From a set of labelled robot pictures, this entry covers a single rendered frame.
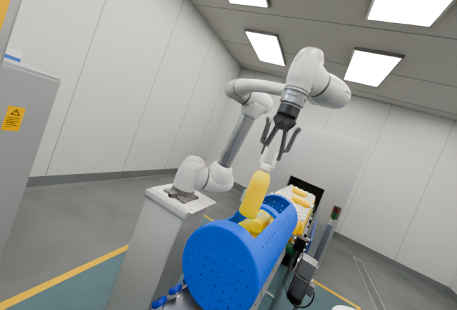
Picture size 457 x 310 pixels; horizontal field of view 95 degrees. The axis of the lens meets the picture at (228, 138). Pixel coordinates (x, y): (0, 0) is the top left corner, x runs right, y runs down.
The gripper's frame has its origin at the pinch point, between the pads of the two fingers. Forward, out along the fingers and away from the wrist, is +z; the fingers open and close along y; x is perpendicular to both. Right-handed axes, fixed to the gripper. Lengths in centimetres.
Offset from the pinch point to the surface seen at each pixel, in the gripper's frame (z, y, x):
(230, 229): 25.7, -0.3, -10.9
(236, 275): 37.1, 6.9, -11.3
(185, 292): 56, -8, -8
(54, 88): 12, -141, -9
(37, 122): 35, -141, -12
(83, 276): 149, -115, 38
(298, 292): 86, 31, 92
